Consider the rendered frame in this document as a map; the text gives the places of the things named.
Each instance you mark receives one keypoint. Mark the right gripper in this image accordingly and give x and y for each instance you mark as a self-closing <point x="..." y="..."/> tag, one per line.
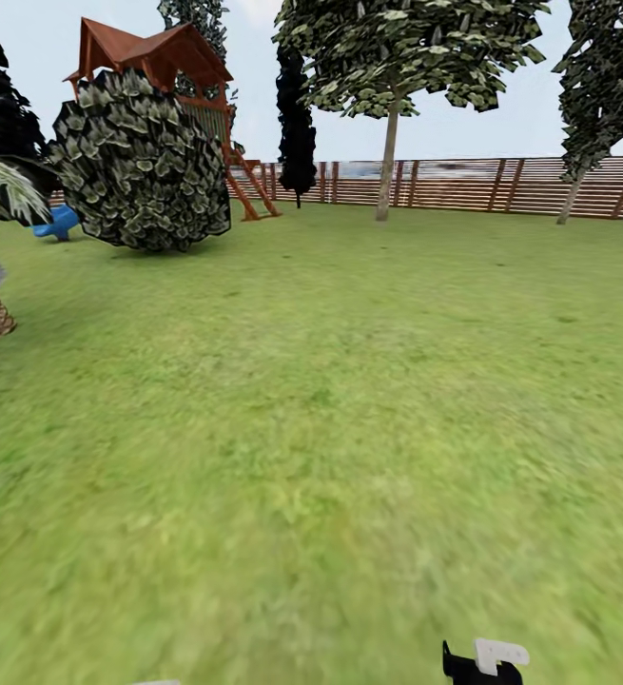
<point x="464" y="671"/>

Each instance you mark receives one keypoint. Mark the tree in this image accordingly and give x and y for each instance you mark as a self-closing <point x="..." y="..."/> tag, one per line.
<point x="20" y="134"/>
<point x="298" y="138"/>
<point x="381" y="51"/>
<point x="203" y="14"/>
<point x="592" y="100"/>

